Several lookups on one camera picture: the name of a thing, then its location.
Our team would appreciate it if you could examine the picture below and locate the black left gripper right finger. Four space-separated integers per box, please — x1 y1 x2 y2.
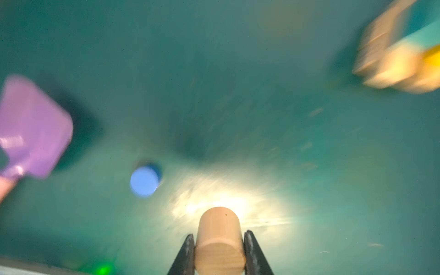
244 230 274 275

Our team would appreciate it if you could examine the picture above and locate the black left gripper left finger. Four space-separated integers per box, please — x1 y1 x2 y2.
168 234 195 275

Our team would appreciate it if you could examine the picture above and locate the wooden cylinder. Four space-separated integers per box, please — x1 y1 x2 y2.
195 207 246 275

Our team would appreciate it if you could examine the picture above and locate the blue cylinder block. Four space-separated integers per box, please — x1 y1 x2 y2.
129 163 162 198

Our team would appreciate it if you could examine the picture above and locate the wooden block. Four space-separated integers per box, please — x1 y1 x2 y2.
394 63 440 94
352 1 422 89

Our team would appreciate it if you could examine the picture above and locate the yellow cube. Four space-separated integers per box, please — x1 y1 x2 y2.
422 44 440 67

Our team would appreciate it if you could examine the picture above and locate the teal cube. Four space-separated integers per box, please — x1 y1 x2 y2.
395 0 440 51

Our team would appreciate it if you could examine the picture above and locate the purple pink brush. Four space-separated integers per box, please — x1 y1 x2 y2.
1 74 73 199

